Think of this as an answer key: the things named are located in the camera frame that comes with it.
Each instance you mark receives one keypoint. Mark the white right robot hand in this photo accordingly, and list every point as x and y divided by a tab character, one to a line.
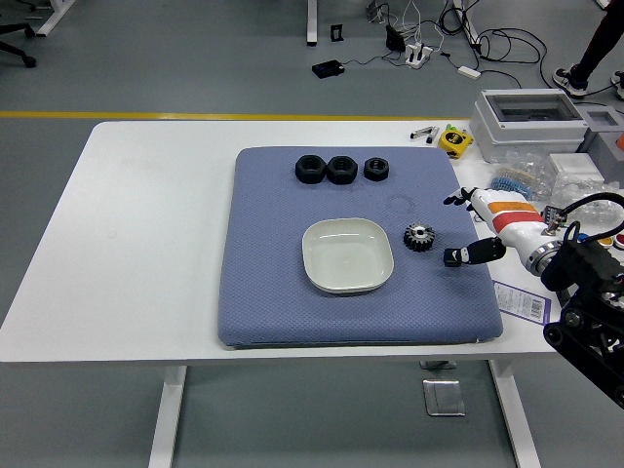
507	219

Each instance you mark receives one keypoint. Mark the large dark bevel gear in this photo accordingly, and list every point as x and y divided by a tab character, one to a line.
419	239

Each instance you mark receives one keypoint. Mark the white square dish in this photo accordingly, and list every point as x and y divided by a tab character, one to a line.
346	256

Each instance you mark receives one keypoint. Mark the small white plastic box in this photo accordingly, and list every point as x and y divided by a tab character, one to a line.
573	166

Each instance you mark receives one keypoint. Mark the grey junction box clear lid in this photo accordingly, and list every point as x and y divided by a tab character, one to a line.
526	131

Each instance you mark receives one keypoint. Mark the grey box with window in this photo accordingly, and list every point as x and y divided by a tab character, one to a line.
607	146

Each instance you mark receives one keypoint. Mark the small black hex nut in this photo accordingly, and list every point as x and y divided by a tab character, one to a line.
376	169

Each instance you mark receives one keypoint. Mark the large black hex nut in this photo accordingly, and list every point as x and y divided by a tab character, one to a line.
342	169
310	169

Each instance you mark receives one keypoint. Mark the blue resistor tape strip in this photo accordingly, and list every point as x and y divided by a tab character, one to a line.
504	184

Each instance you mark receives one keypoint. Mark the clear plastic parts bag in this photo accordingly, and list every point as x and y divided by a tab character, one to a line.
524	161

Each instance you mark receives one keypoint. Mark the crumpled clear plastic bag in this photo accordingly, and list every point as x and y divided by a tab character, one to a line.
580	187

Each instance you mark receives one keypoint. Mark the purple-edged label card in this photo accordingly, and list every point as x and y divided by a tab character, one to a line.
517	300

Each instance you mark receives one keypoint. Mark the yellow tape measure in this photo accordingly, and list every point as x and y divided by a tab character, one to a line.
455	143

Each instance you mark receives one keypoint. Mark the silver pen tool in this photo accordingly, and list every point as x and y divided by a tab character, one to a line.
423	132

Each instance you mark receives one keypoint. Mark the white power adapter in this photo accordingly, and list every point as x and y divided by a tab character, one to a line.
469	72

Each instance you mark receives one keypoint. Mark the white power strip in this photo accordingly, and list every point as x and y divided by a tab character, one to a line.
417	54

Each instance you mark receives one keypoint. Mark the metal floor outlet plate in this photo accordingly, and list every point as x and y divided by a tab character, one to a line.
443	397

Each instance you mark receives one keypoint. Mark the white table leg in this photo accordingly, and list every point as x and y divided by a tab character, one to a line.
168	414
517	419

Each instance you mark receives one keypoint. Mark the person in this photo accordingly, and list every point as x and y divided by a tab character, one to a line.
597	39

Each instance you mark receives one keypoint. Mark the slanted white desk leg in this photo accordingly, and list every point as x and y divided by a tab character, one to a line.
466	22

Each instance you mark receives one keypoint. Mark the black charger device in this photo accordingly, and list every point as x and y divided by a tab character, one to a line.
394	38

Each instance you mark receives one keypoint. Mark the black power adapter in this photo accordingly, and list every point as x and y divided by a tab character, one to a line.
328	68

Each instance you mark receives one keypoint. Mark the blue-grey padded mat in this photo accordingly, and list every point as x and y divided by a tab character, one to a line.
273	273

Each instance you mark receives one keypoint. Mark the white desk foot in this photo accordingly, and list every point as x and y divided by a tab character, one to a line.
53	17

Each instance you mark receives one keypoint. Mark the black office chair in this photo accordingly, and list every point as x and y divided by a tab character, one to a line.
14	29

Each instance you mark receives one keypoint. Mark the small black bracket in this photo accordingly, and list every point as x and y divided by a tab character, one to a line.
337	33

